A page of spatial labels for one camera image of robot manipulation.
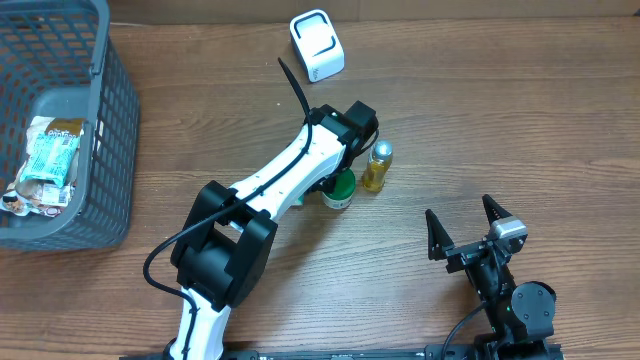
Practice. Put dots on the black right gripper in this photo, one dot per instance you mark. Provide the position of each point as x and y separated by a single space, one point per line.
463 254

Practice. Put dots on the yellow oil bottle silver cap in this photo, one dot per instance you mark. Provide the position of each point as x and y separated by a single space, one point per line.
379 161

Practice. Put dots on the green lid white jar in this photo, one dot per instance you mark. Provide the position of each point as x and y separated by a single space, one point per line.
341 195

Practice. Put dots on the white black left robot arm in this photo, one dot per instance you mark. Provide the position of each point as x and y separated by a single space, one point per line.
222 251

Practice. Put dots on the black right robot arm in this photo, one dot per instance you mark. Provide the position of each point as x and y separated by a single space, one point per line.
520 316

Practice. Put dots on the white barcode scanner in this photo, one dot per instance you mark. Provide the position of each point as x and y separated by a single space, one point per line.
317 45

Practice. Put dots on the brown cardboard back panel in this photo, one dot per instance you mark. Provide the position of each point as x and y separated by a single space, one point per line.
164 12

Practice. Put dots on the teal snack packet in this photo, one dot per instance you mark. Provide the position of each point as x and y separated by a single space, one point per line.
51 159

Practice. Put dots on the white labelled snack packet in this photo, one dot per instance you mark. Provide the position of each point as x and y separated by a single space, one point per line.
36 197

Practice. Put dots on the brown snack packet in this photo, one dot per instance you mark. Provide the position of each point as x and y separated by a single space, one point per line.
55 126

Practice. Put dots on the grey plastic mesh basket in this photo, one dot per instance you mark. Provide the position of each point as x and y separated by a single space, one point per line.
58 60

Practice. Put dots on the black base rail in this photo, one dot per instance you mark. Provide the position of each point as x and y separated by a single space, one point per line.
430 352

